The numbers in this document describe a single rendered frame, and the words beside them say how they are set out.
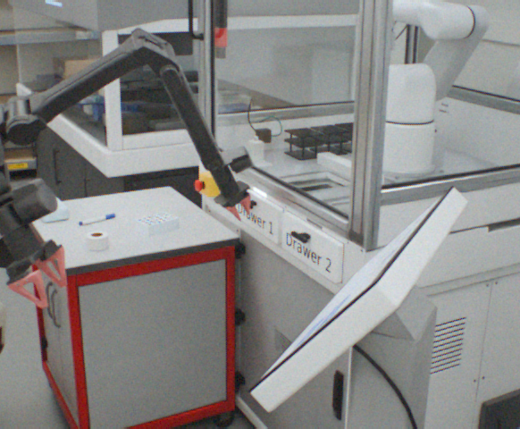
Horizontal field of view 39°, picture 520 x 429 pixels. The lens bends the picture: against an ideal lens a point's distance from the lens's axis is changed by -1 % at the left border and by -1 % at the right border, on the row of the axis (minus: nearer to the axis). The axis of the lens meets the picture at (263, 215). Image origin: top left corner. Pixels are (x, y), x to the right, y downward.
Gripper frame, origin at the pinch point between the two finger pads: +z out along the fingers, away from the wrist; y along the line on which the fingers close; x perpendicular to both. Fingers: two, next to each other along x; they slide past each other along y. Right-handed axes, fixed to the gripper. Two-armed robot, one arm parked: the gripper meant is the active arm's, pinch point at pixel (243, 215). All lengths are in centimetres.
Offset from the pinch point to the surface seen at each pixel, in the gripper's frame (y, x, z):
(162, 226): -18.1, 26.8, 1.3
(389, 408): -25, -101, -14
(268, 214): 4.9, -6.7, 1.0
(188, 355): -36, 14, 40
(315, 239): 4.4, -33.3, -1.1
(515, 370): 38, -56, 72
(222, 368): -29, 14, 54
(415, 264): -13, -107, -42
